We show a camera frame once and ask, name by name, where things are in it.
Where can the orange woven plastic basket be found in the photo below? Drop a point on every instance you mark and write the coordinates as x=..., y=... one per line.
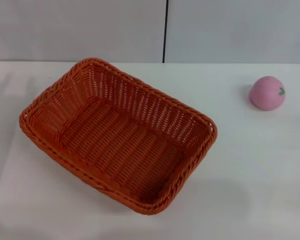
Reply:
x=120, y=142

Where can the pink toy peach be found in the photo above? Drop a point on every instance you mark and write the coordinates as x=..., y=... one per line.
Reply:
x=266, y=93

